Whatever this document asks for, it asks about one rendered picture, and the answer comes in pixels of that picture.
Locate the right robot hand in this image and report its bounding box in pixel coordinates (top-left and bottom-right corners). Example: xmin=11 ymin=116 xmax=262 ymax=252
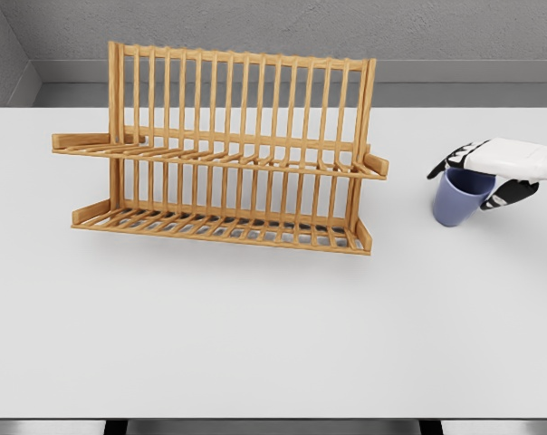
xmin=427 ymin=138 xmax=547 ymax=212

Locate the blue cup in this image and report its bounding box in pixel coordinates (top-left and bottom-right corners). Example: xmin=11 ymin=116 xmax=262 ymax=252
xmin=431 ymin=167 xmax=497 ymax=227

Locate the wooden two-tier dish rack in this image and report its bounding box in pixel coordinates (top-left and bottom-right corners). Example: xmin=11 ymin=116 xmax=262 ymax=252
xmin=51 ymin=41 xmax=390 ymax=257

